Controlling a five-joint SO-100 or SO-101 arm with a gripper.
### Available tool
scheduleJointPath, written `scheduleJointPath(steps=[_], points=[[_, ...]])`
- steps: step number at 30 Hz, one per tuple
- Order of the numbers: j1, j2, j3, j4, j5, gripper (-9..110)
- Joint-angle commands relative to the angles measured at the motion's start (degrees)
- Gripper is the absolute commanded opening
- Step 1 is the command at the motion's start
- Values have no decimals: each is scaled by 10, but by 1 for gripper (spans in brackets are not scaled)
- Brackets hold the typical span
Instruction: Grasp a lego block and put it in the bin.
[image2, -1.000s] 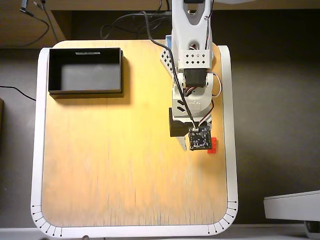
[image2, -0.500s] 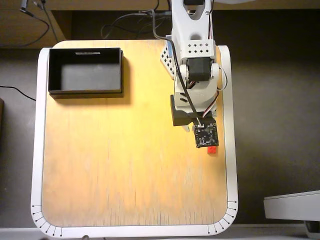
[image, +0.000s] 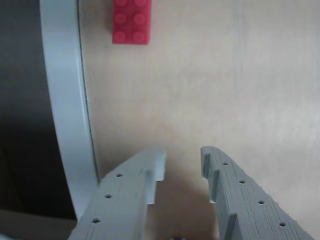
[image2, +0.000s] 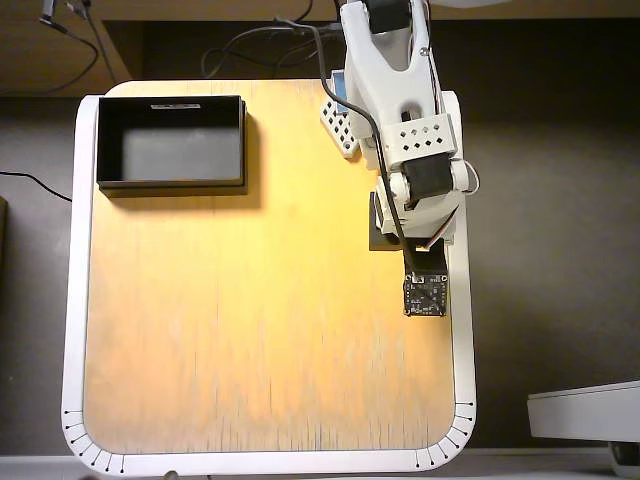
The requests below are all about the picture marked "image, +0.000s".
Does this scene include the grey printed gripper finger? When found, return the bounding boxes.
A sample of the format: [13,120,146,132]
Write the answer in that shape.
[66,147,168,240]
[200,146,315,240]

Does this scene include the red lego block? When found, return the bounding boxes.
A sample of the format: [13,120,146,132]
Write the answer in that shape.
[111,0,152,45]

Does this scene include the white table rim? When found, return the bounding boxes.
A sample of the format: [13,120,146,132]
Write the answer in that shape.
[39,0,101,223]

